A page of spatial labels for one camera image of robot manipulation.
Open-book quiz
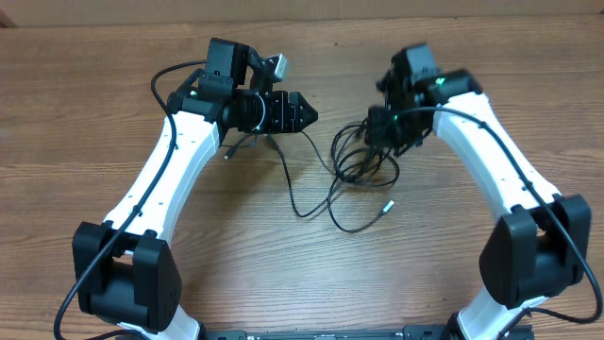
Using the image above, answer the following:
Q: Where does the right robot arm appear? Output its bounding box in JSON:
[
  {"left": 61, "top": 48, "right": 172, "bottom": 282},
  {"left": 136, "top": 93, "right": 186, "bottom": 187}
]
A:
[{"left": 365, "top": 43, "right": 603, "bottom": 339}]

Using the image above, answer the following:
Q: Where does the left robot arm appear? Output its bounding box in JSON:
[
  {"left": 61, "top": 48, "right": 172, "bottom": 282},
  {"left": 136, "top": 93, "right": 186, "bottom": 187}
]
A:
[{"left": 67, "top": 38, "right": 318, "bottom": 339}]

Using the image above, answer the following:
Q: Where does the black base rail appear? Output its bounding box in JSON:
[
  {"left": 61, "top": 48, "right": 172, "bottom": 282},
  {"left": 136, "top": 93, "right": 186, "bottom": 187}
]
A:
[{"left": 205, "top": 325, "right": 445, "bottom": 340}]

